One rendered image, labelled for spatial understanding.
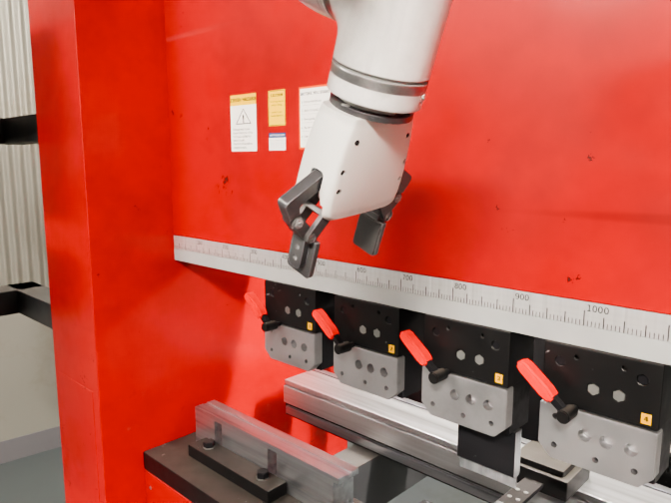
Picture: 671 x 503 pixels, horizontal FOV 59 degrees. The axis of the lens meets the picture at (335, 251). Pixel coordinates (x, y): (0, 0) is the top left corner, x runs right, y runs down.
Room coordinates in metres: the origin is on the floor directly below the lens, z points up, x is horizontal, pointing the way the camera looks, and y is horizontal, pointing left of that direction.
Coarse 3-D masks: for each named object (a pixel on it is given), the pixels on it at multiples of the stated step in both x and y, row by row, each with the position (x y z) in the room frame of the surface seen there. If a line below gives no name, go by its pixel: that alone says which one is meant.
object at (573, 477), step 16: (528, 448) 1.07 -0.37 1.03; (528, 464) 1.02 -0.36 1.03; (544, 464) 1.00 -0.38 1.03; (560, 464) 1.00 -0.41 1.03; (528, 480) 1.00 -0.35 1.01; (544, 480) 0.99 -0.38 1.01; (560, 480) 0.97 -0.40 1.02; (576, 480) 0.99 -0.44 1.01; (512, 496) 0.95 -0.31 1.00; (528, 496) 0.95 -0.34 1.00; (560, 496) 0.97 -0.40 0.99
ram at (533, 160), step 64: (192, 0) 1.36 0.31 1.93; (256, 0) 1.21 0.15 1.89; (512, 0) 0.83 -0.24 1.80; (576, 0) 0.77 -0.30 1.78; (640, 0) 0.72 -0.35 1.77; (192, 64) 1.36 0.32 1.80; (256, 64) 1.21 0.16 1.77; (320, 64) 1.09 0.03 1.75; (448, 64) 0.90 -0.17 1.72; (512, 64) 0.83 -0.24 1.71; (576, 64) 0.77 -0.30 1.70; (640, 64) 0.72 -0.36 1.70; (192, 128) 1.37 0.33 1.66; (448, 128) 0.90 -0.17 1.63; (512, 128) 0.83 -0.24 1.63; (576, 128) 0.77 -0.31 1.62; (640, 128) 0.72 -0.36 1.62; (192, 192) 1.38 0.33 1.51; (256, 192) 1.22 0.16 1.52; (448, 192) 0.90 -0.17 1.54; (512, 192) 0.83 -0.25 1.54; (576, 192) 0.76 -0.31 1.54; (640, 192) 0.71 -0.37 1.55; (192, 256) 1.39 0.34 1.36; (320, 256) 1.09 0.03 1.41; (384, 256) 0.98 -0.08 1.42; (448, 256) 0.89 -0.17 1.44; (512, 256) 0.82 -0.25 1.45; (576, 256) 0.76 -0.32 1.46; (640, 256) 0.71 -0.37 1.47; (512, 320) 0.82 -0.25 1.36
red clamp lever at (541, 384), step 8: (520, 360) 0.77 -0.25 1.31; (528, 360) 0.77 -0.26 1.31; (520, 368) 0.77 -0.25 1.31; (528, 368) 0.76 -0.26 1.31; (536, 368) 0.76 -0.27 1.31; (528, 376) 0.76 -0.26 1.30; (536, 376) 0.75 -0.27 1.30; (544, 376) 0.76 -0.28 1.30; (536, 384) 0.75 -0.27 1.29; (544, 384) 0.74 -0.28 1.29; (552, 384) 0.75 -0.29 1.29; (544, 392) 0.74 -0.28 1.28; (552, 392) 0.74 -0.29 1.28; (552, 400) 0.74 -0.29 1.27; (560, 400) 0.74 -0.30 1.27; (560, 408) 0.73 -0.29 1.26; (568, 408) 0.73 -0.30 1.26; (576, 408) 0.74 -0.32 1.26; (560, 416) 0.72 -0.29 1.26; (568, 416) 0.72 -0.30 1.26
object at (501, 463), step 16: (464, 432) 0.90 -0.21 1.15; (480, 432) 0.88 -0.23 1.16; (512, 432) 0.85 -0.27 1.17; (464, 448) 0.90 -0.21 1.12; (480, 448) 0.88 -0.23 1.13; (496, 448) 0.86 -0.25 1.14; (512, 448) 0.84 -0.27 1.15; (464, 464) 0.91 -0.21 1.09; (480, 464) 0.88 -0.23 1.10; (496, 464) 0.86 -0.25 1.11; (512, 464) 0.84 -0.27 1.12; (496, 480) 0.87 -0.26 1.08; (512, 480) 0.85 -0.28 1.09
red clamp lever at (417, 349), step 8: (400, 336) 0.91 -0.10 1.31; (408, 336) 0.90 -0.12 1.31; (416, 336) 0.91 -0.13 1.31; (408, 344) 0.89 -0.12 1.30; (416, 344) 0.89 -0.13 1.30; (416, 352) 0.88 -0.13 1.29; (424, 352) 0.88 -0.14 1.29; (416, 360) 0.89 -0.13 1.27; (424, 360) 0.88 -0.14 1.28; (432, 368) 0.87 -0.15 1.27; (440, 368) 0.88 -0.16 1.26; (432, 376) 0.86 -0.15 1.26; (440, 376) 0.86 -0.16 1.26
